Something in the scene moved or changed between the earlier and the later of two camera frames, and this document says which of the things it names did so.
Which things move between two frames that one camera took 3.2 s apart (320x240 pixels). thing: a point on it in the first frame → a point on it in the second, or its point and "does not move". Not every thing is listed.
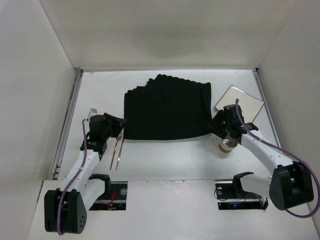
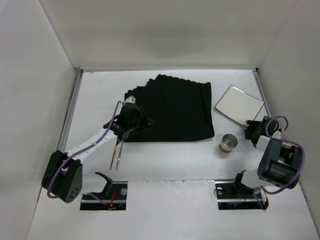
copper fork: (118, 138) does not move
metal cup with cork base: (227, 145) does not move
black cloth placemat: (166, 107) does not move
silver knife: (118, 157) does not move
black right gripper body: (217, 125) → (251, 132)
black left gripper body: (113, 123) → (124, 135)
